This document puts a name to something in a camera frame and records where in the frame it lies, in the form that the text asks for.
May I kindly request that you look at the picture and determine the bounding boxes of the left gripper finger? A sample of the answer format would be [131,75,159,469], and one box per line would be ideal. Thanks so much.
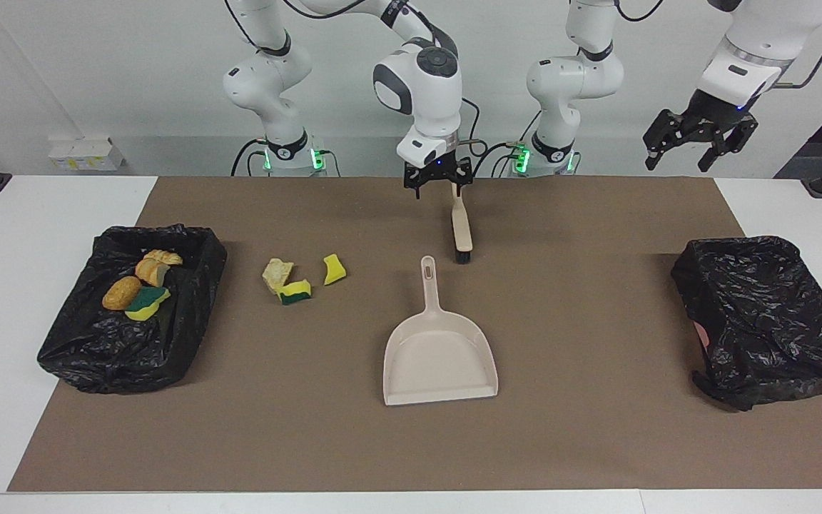
[643,109,690,171]
[698,114,759,172]

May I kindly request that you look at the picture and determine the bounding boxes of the beige brush black bristles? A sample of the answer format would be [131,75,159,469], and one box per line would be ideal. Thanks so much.
[450,187,474,265]

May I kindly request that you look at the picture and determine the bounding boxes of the yellow green sponge piece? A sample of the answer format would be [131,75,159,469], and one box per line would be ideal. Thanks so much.
[277,278,313,306]
[124,287,172,323]

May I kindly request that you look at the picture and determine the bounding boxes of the beige plastic dustpan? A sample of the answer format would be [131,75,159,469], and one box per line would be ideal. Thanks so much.
[382,256,499,407]

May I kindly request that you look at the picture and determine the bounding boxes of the brown bread roll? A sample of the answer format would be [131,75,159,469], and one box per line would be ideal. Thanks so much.
[101,276,143,311]

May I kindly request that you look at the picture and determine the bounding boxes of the black trash bag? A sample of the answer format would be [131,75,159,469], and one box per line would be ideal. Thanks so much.
[671,236,822,412]
[36,223,228,395]

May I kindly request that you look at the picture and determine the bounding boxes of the brown table mat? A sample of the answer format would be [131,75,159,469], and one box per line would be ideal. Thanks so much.
[8,176,822,493]

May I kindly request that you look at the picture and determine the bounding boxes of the black base cable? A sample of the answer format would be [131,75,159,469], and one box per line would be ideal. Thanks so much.
[231,138,269,177]
[473,141,526,177]

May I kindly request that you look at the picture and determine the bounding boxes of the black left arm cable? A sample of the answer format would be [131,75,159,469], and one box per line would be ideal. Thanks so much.
[773,0,822,90]

